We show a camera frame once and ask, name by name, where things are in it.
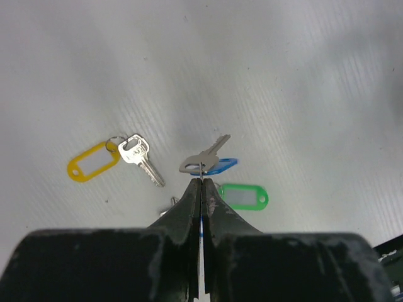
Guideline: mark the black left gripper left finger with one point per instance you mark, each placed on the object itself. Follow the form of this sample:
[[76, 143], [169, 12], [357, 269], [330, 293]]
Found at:
[[156, 263]]

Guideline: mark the key with blue tag upper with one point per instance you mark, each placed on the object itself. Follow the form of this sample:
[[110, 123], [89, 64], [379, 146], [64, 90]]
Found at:
[[207, 163]]

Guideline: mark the black metal base rail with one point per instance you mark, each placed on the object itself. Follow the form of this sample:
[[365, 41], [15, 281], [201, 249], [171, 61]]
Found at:
[[390, 252]]

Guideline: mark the key with yellow tag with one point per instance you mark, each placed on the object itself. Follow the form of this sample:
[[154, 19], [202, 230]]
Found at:
[[103, 156]]

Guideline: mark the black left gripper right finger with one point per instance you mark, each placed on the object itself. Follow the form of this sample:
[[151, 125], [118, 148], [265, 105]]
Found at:
[[243, 264]]

